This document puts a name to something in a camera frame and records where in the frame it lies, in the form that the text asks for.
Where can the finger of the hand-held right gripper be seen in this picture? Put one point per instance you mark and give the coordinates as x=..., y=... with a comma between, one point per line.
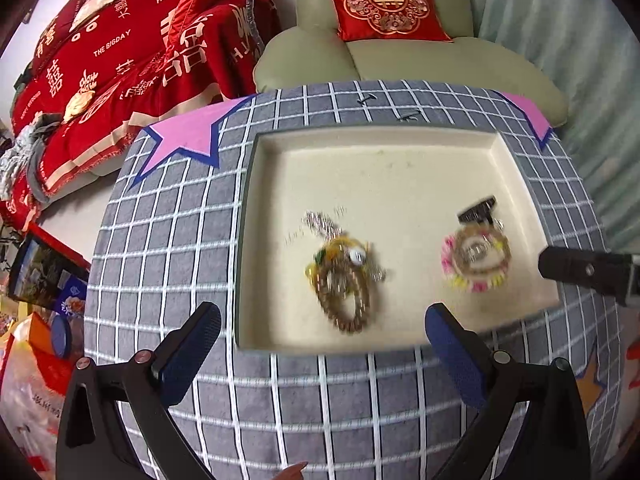
x=585, y=270

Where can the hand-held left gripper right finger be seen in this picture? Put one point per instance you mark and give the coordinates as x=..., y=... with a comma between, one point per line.
x=452, y=355

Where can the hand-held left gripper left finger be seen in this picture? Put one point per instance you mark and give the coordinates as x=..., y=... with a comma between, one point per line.
x=192, y=355

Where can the shallow cream tray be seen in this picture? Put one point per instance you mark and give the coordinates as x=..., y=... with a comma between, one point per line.
x=400, y=185

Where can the grey checked tablecloth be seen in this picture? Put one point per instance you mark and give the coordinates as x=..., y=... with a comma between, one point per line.
x=165, y=260

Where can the black hair clip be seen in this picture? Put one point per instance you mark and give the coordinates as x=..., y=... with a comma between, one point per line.
x=477, y=209

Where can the blue printed box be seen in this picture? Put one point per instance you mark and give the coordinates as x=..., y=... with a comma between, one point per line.
x=45, y=275

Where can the pile of plastic bags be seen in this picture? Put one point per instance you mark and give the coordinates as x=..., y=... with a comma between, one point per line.
x=30, y=400

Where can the black hairpin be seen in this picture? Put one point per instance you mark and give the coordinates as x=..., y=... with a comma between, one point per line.
x=408, y=116
x=366, y=98

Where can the pale striped curtain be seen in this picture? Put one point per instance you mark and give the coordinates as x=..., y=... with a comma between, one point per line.
x=560, y=35

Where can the beige armchair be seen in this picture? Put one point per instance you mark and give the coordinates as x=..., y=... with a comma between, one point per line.
x=450, y=75

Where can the grey cloth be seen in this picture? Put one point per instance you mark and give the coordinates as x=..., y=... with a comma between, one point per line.
x=20, y=155

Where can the red printed blanket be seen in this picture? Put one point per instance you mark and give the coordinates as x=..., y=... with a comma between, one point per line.
x=125, y=60

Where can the red embroidered cushion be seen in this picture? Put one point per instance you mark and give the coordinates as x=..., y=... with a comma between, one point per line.
x=385, y=2

